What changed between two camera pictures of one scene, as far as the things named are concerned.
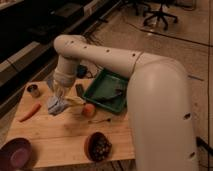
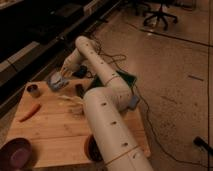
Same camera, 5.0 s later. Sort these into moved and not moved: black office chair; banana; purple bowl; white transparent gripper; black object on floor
Moved: white transparent gripper
Not moved: black office chair; black object on floor; purple bowl; banana
